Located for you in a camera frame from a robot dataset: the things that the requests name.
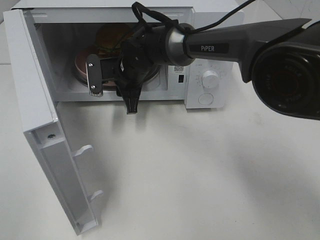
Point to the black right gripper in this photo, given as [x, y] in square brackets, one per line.
[129, 71]

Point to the pink round plate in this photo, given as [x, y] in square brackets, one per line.
[80, 61]

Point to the burger with lettuce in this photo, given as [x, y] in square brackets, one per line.
[109, 37]

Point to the round white door button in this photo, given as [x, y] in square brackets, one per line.
[206, 99]

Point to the white timer knob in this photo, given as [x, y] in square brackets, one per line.
[210, 79]

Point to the white microwave door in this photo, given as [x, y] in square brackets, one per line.
[42, 140]

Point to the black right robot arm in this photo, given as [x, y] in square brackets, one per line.
[280, 58]

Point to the glass microwave turntable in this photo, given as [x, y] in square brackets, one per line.
[152, 75]

